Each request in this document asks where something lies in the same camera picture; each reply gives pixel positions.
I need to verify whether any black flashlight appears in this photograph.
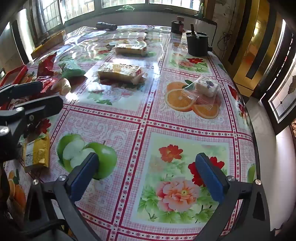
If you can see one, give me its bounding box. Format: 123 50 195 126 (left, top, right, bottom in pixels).
96 22 118 30

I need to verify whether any gold panelled cabinet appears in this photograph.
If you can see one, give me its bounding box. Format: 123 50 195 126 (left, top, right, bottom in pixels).
229 0 287 98

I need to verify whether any black cable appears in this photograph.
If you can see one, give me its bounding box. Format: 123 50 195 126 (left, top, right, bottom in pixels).
217 23 233 50

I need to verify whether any floral fruit tablecloth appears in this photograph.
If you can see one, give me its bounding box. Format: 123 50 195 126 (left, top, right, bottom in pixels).
0 24 257 241

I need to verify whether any yellow rice cracker packet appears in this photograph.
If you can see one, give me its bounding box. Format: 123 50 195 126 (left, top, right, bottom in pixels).
113 43 148 57
97 62 145 85

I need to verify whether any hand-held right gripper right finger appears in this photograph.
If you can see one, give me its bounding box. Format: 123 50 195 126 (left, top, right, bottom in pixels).
192 152 272 241

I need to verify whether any red tray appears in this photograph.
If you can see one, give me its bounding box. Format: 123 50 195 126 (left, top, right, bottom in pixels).
0 65 28 87

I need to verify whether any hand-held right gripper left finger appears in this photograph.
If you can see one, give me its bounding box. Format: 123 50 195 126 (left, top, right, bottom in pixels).
20 152 102 241

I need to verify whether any green snack packet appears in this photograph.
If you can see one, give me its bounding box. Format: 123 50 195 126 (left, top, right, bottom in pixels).
57 59 86 79

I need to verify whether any pale pastry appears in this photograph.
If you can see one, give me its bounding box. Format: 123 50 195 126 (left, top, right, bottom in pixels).
51 78 72 95

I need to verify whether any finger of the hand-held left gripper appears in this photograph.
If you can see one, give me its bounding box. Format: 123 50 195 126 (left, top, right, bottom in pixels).
0 95 63 163
0 81 43 102

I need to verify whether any clear white nougat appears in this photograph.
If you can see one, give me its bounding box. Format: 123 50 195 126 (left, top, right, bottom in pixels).
181 75 221 109

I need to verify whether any yellow cardboard box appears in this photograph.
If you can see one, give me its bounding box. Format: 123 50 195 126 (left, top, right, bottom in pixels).
31 30 67 59

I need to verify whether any white tower air conditioner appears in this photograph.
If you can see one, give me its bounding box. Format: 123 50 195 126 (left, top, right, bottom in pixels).
0 8 31 67

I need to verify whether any small black motor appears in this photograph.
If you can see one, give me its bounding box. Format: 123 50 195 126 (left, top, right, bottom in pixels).
171 16 185 34

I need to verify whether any red snack packet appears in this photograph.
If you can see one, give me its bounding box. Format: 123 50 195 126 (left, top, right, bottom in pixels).
37 52 57 78
35 77 58 93

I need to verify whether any clear orange pastry packet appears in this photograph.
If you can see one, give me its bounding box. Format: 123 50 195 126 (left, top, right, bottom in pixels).
20 72 36 84

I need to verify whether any leaded glass door panel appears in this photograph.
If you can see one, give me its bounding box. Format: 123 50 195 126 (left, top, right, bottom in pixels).
268 67 296 122

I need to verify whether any window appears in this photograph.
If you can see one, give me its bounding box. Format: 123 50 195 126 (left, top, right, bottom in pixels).
37 0 201 30

